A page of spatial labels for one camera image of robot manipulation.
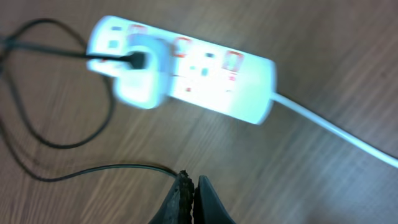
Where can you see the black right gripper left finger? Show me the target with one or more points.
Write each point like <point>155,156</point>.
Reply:
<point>177,206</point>

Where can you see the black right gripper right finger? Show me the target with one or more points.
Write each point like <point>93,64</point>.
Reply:
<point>207,207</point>

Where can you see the white charger plug adapter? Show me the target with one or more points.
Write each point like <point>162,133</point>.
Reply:
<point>148,87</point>

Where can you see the white power strip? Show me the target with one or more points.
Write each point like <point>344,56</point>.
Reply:
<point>218,78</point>

